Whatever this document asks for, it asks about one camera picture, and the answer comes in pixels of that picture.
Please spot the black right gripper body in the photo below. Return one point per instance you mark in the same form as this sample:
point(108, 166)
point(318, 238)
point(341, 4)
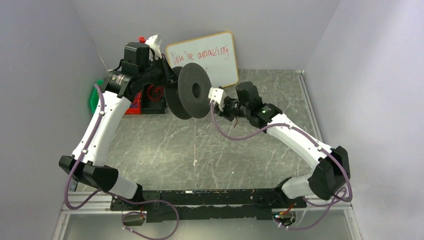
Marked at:
point(227, 108)

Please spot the yellow framed whiteboard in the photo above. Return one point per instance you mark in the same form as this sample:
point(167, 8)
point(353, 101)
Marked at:
point(215, 53)

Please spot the red storage bin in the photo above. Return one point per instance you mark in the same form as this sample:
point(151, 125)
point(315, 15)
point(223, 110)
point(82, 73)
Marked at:
point(135, 106)

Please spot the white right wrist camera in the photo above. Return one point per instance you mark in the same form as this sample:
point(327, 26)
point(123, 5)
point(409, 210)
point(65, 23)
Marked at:
point(217, 96)

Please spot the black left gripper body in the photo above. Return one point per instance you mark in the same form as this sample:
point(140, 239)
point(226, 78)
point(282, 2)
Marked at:
point(168, 74)

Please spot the black storage bin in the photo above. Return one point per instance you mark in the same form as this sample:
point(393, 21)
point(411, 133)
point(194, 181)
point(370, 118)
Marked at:
point(153, 100)

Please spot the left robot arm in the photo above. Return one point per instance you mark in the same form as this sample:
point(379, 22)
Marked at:
point(142, 64)

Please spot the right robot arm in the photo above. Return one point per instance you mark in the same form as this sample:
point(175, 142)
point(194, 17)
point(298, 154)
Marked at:
point(330, 170)

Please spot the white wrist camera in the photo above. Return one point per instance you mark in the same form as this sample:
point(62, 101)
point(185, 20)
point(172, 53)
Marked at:
point(154, 42)
point(217, 96)

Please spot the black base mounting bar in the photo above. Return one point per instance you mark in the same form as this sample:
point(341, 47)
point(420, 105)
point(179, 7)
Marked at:
point(167, 205)

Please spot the green storage bin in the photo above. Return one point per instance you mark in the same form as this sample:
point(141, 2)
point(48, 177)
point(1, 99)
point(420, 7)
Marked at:
point(94, 100)

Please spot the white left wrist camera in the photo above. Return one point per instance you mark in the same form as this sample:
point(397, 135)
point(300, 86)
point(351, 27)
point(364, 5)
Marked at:
point(154, 42)

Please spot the aluminium frame rail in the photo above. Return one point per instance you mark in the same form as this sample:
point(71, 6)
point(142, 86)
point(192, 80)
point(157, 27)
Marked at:
point(95, 221)

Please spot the black perforated cable spool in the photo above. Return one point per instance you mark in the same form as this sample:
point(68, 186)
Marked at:
point(188, 97)

